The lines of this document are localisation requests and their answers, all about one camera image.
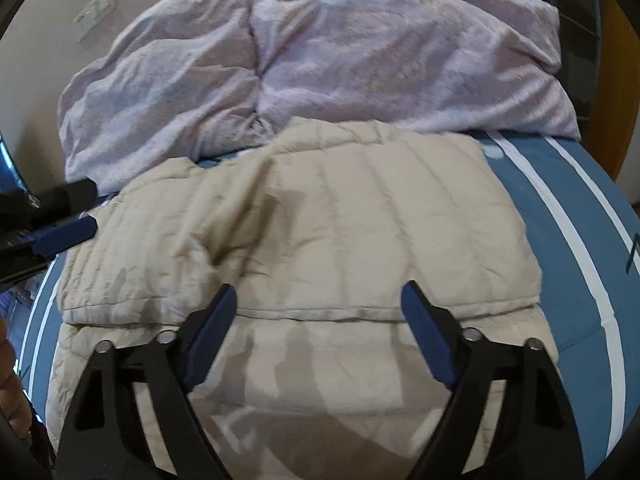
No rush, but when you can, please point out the beige quilted puffer jacket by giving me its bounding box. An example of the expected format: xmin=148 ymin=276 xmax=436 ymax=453
xmin=44 ymin=117 xmax=561 ymax=480

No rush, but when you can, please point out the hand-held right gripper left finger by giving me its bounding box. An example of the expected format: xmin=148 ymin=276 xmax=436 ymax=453
xmin=52 ymin=284 xmax=237 ymax=480

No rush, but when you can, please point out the white wall switch plate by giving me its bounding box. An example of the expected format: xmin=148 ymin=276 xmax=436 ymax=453
xmin=74 ymin=0 xmax=119 ymax=41

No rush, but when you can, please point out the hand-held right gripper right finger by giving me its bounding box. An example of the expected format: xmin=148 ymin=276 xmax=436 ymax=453
xmin=402 ymin=280 xmax=586 ymax=480

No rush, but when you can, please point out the person's left hand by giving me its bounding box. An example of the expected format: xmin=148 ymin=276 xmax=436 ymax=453
xmin=0 ymin=317 xmax=32 ymax=441

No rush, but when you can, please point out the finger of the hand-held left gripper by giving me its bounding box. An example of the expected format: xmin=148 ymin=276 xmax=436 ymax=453
xmin=29 ymin=181 xmax=98 ymax=217
xmin=0 ymin=214 xmax=99 ymax=286

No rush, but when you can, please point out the blue white-striped bedsheet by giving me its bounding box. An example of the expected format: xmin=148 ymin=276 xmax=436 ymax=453
xmin=20 ymin=127 xmax=640 ymax=480

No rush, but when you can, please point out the dark strap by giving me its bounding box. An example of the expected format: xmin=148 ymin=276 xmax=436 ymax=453
xmin=625 ymin=232 xmax=640 ymax=275

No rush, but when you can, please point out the lilac crinkled duvet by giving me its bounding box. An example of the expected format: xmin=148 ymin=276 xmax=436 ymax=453
xmin=59 ymin=0 xmax=583 ymax=196

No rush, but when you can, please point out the blue lit screen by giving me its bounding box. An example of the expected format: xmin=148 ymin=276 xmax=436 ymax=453
xmin=0 ymin=129 xmax=25 ymax=196

